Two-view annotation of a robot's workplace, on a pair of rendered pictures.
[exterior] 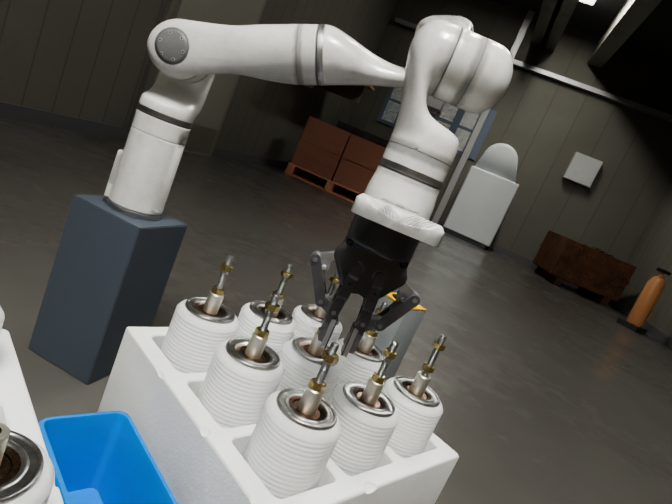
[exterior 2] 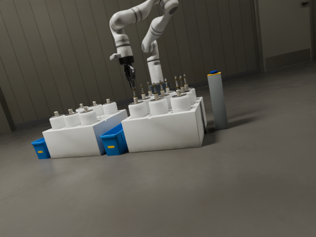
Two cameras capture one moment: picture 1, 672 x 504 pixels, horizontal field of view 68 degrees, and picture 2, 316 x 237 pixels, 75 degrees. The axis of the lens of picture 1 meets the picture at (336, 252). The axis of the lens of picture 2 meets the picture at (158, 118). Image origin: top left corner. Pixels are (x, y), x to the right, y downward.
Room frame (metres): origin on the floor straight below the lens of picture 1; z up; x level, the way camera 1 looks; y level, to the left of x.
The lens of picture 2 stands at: (0.22, -1.10, 0.38)
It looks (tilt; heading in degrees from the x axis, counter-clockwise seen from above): 12 degrees down; 69
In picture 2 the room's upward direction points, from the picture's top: 12 degrees counter-clockwise
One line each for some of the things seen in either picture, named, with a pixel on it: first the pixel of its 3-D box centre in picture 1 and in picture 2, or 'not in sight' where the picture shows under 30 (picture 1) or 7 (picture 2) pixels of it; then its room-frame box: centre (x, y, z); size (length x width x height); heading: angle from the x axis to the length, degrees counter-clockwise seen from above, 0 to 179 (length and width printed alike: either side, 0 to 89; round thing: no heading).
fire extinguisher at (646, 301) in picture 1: (646, 299); not in sight; (4.94, -2.98, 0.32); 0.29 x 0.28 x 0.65; 167
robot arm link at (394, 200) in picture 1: (402, 196); (121, 51); (0.52, -0.04, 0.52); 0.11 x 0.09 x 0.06; 2
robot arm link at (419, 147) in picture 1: (432, 103); (119, 31); (0.54, -0.03, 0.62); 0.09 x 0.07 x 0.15; 92
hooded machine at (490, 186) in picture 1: (487, 194); not in sight; (7.15, -1.63, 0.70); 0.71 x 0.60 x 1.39; 77
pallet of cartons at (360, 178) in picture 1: (344, 164); not in sight; (6.05, 0.32, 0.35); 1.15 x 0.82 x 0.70; 77
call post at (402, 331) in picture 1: (372, 368); (218, 101); (0.97, -0.16, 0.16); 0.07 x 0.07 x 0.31; 49
